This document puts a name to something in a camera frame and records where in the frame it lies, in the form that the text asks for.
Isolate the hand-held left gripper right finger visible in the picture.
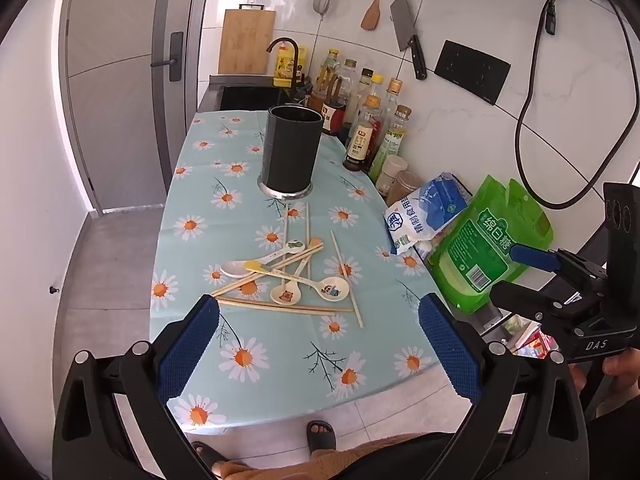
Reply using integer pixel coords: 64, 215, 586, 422
419, 292, 590, 480

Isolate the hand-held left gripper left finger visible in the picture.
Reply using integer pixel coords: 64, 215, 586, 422
52, 294, 221, 480

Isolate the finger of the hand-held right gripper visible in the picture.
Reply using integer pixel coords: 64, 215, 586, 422
489, 280, 606, 337
509, 242, 610, 283

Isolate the white spoon green frog handle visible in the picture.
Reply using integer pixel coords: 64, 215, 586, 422
220, 241, 306, 279

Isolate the yellow spoon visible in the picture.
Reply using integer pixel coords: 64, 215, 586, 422
243, 259, 288, 276

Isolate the white spoon bear print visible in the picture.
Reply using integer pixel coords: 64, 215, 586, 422
270, 260, 313, 307

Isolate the white spoon cartoon print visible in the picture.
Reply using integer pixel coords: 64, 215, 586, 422
295, 276, 351, 303

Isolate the black cylindrical utensil holder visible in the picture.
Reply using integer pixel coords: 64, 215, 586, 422
257, 105, 323, 198

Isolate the person's right forearm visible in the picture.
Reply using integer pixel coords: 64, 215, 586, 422
586, 410, 640, 480

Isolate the person's right hand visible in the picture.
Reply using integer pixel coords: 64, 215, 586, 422
570, 345, 640, 418

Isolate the red printed packet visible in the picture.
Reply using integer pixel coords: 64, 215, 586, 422
482, 310, 561, 361

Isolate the green sugar bag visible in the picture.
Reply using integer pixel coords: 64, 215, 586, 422
429, 175, 555, 316

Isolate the black slipper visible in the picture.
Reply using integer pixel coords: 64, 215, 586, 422
190, 441, 231, 471
305, 420, 338, 453

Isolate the white and blue salt bag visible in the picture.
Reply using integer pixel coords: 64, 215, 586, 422
382, 172, 471, 256

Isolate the brown lid jar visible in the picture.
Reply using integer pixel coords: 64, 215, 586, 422
387, 170, 426, 206

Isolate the brown fleece clothing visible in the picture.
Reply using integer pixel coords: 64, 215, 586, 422
212, 432, 451, 480

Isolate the daisy print tablecloth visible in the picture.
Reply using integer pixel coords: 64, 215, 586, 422
150, 110, 468, 428

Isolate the gold cap green label bottle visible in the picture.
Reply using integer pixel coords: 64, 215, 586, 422
368, 105, 413, 183

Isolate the gold cap brown sauce bottle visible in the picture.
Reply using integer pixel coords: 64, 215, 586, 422
343, 94, 383, 173

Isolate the gold cap clear bottle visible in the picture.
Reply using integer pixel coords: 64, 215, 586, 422
382, 78, 405, 121

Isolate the black cap glass bottle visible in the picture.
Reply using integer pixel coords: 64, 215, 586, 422
356, 67, 375, 111

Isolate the dark soy sauce jug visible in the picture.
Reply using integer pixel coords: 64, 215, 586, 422
309, 59, 360, 136

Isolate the grey door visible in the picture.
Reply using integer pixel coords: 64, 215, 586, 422
57, 0, 216, 213

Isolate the black sink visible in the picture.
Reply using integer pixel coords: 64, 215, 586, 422
210, 75, 301, 113

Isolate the yellow cap oil bottle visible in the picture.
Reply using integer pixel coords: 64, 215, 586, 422
314, 49, 346, 98

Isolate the yellow oil jug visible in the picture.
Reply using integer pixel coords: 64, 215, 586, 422
272, 42, 308, 88

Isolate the black faucet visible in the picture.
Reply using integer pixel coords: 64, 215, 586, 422
266, 37, 301, 103

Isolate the wooden cutting board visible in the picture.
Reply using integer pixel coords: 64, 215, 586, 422
218, 4, 277, 77

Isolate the black wall socket panel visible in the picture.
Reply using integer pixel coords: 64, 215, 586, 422
434, 40, 512, 106

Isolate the black power cable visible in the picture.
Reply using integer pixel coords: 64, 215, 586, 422
515, 0, 640, 210

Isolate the cleaver with black handle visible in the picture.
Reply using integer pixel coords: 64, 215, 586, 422
390, 0, 428, 81

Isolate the black door lock handle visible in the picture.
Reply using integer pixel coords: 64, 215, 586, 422
150, 31, 185, 82

